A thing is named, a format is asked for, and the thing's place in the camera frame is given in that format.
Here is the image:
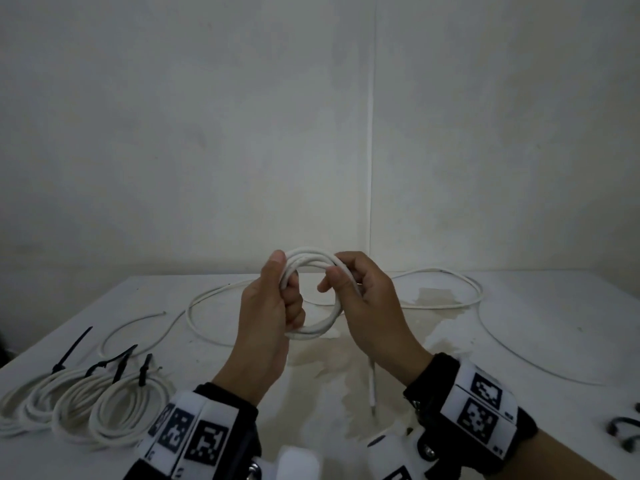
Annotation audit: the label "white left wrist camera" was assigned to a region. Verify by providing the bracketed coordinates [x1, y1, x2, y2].
[255, 446, 321, 480]

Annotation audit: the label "person's left hand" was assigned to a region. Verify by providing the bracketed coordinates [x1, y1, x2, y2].
[239, 249, 307, 387]

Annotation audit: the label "black left wristband white markers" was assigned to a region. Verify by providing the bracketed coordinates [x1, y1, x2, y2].
[123, 383, 263, 480]

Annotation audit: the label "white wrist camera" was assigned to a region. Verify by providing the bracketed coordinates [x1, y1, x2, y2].
[255, 446, 321, 480]
[367, 427, 441, 480]

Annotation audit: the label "person's left forearm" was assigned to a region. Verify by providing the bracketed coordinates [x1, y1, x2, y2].
[212, 354, 292, 408]

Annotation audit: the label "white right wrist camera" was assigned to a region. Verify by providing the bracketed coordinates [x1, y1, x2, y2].
[367, 427, 441, 480]

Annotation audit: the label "bunch of black zip ties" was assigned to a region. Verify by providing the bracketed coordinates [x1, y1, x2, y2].
[606, 403, 640, 453]

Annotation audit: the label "person's right hand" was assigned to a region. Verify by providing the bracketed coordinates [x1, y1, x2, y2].
[317, 251, 435, 387]

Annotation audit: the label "person's right forearm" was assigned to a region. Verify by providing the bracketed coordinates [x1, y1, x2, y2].
[509, 427, 640, 480]

